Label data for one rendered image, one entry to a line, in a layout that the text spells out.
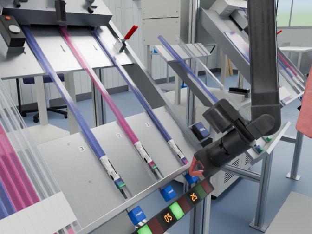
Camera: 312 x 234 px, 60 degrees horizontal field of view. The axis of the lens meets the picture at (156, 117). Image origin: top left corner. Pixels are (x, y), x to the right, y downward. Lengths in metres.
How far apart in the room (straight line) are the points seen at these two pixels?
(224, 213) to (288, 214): 1.01
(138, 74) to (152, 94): 0.09
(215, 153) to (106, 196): 0.26
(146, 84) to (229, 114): 0.35
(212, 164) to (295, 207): 0.32
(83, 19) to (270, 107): 0.59
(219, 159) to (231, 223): 1.14
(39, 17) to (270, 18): 0.57
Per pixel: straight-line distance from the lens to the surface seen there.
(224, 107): 0.62
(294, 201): 0.92
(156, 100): 0.87
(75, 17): 0.88
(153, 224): 0.64
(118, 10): 5.23
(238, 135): 0.61
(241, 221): 1.80
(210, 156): 0.66
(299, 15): 7.65
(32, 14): 0.81
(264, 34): 0.62
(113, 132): 0.69
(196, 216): 0.97
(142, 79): 0.90
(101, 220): 0.55
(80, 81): 4.70
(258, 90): 0.61
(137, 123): 0.74
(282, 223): 0.82
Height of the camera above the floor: 1.07
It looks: 17 degrees down
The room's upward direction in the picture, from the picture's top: straight up
